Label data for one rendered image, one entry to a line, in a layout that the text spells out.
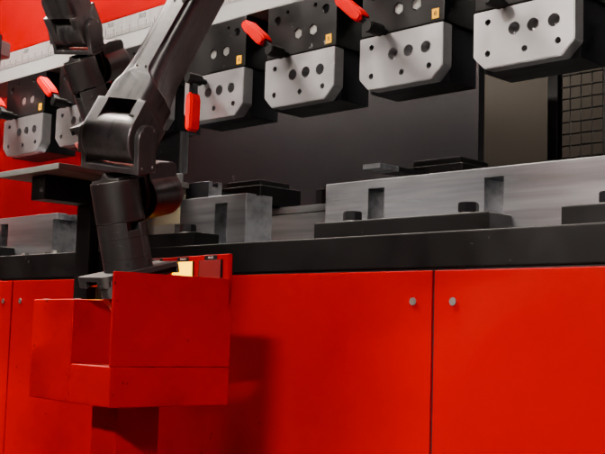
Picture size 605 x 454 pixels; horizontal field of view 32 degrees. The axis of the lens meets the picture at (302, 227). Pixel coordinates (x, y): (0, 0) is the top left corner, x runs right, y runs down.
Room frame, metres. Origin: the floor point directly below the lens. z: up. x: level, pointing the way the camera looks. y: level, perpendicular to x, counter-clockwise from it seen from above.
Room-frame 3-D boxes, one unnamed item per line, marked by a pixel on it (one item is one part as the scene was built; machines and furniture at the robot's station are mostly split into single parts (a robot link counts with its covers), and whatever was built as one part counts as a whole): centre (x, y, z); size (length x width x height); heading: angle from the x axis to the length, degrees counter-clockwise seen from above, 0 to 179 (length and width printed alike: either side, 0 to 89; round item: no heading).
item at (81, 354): (1.29, 0.21, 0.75); 0.20 x 0.16 x 0.18; 39
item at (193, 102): (1.73, 0.18, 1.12); 0.04 x 0.02 x 0.10; 136
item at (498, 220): (1.42, -0.14, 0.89); 0.30 x 0.05 x 0.03; 46
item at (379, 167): (1.67, -0.19, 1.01); 0.26 x 0.12 x 0.05; 136
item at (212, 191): (1.86, 0.22, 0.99); 0.20 x 0.03 x 0.03; 46
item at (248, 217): (1.84, 0.21, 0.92); 0.39 x 0.06 x 0.10; 46
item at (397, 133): (2.41, 0.06, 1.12); 1.13 x 0.02 x 0.44; 46
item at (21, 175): (1.78, 0.35, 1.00); 0.26 x 0.18 x 0.01; 136
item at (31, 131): (2.18, 0.56, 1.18); 0.15 x 0.09 x 0.17; 46
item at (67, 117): (2.04, 0.41, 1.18); 0.15 x 0.09 x 0.17; 46
